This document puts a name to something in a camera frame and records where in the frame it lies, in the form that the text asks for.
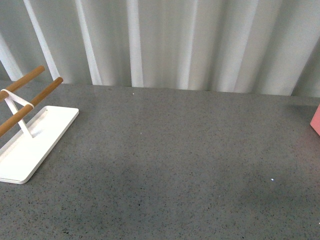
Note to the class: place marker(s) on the white towel rack stand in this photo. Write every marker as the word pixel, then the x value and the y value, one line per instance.
pixel 22 155

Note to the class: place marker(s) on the white pleated curtain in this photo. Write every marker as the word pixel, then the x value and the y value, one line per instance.
pixel 241 46

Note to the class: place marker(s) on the pink box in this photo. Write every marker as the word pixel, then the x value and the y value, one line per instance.
pixel 315 122

